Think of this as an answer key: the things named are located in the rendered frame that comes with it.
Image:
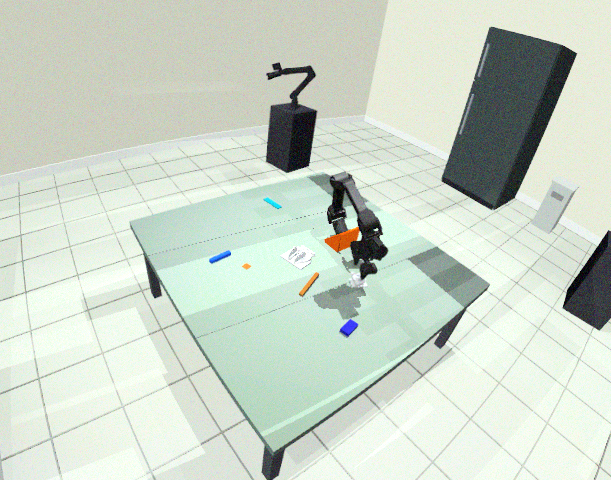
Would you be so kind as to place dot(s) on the brown flat bar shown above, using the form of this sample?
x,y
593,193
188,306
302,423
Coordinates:
x,y
307,286

